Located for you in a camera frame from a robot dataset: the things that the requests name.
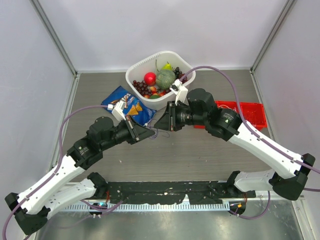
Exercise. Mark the yellow green pear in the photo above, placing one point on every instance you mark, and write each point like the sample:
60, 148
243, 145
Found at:
167, 66

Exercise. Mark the white plastic basket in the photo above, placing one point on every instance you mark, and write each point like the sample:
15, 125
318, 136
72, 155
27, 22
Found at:
154, 63

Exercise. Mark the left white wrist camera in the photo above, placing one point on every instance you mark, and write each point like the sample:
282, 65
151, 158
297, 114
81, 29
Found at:
117, 110

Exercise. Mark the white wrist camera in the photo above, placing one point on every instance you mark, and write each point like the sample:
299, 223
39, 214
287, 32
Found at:
117, 110
179, 90

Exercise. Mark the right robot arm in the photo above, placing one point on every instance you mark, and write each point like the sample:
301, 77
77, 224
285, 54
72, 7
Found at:
289, 170

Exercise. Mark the white slotted cable duct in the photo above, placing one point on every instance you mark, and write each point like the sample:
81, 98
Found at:
185, 206

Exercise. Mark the dark red grape bunch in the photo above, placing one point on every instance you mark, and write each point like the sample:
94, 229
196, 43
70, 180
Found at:
142, 88

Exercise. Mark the red bin left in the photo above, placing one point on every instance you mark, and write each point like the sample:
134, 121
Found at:
199, 126

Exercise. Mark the red apple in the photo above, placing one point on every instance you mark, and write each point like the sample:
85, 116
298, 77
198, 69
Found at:
150, 78

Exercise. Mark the red bin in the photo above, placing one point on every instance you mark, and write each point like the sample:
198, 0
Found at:
199, 126
227, 105
255, 114

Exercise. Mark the green melon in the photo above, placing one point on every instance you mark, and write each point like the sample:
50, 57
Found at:
164, 79

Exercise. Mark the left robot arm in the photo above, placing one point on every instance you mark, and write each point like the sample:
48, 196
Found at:
33, 207

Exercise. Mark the blue Doritos chip bag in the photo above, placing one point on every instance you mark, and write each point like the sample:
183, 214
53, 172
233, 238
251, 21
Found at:
133, 106

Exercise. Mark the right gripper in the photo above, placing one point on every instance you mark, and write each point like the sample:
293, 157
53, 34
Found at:
168, 121

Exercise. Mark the dark grape bunch right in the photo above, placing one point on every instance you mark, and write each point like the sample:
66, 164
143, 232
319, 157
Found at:
179, 75

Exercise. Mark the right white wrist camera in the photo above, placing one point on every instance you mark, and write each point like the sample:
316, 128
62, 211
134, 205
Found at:
179, 90

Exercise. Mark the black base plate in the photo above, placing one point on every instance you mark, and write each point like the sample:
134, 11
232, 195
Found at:
171, 192

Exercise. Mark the red bin right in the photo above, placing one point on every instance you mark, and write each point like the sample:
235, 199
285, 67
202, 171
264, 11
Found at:
255, 114

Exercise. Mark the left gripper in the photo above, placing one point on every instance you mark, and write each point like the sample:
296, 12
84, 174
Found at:
137, 132

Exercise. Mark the red bin middle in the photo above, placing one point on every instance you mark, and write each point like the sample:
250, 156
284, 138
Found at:
227, 105

